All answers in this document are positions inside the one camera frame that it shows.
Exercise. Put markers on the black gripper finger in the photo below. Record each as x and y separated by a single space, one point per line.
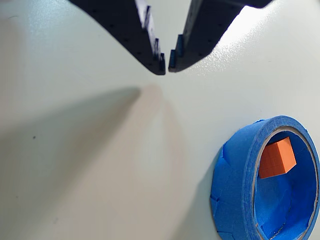
205 27
120 22

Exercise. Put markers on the orange cube block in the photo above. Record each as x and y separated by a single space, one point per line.
275 160

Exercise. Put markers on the blue tape roll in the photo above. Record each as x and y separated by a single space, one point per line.
232 175

